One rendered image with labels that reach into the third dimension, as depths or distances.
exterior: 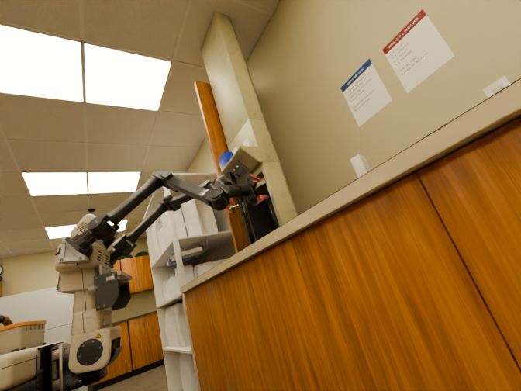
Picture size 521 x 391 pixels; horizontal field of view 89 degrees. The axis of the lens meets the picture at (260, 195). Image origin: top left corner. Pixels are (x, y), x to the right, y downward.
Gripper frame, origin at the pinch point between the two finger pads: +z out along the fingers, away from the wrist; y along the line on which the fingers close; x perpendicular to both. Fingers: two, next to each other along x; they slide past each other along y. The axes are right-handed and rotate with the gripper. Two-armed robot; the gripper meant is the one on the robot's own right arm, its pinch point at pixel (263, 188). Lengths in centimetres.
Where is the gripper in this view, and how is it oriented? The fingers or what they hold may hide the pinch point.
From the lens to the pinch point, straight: 128.4
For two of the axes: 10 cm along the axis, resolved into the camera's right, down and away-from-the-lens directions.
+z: 8.1, -0.8, 5.7
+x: -4.5, 5.3, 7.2
